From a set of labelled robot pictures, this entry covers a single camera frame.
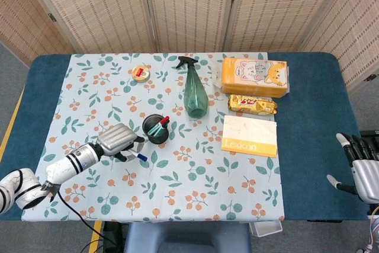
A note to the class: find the yellow Lexicon book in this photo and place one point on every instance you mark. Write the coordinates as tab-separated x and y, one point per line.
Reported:
249	136

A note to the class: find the green plastic spray bottle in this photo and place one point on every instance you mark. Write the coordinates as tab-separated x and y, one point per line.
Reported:
194	90

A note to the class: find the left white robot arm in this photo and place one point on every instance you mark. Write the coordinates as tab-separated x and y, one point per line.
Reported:
47	173

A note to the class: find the blue capped white marker pen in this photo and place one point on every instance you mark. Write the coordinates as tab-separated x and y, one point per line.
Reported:
139	155

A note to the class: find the yellow cat tissue pack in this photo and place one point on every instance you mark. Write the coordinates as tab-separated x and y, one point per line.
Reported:
254	76

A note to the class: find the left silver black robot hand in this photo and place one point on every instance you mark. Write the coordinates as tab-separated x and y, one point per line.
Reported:
118	142

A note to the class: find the white plastic box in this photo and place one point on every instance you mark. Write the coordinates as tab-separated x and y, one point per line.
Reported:
266	228

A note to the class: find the black mesh pen holder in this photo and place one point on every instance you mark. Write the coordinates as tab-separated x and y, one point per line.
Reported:
156	131

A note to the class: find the round gold tin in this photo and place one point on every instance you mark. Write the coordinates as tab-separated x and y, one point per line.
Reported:
140	73

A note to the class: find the blue chair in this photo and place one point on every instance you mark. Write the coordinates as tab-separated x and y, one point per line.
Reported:
186	237

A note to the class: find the gold snack package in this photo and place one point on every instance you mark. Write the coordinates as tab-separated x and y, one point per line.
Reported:
251	104

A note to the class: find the floral tablecloth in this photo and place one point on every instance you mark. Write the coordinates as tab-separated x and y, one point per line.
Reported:
177	176

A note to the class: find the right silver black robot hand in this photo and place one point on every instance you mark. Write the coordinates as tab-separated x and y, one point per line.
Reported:
359	170

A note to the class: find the blue table cover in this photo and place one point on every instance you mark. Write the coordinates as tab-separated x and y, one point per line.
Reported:
311	134

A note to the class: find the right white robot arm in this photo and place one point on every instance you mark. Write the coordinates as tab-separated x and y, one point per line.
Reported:
375	226

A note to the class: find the bamboo folding screen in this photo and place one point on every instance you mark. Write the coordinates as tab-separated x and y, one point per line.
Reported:
189	10

